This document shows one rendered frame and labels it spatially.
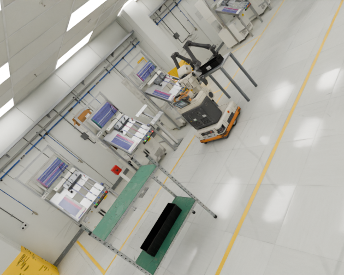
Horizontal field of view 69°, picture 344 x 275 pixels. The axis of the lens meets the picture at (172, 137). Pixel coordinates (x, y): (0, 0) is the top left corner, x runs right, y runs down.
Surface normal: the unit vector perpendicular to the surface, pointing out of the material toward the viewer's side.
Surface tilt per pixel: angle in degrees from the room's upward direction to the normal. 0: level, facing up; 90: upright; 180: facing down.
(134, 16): 90
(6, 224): 90
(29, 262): 90
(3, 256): 90
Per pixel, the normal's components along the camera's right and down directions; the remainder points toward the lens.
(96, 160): 0.51, -0.14
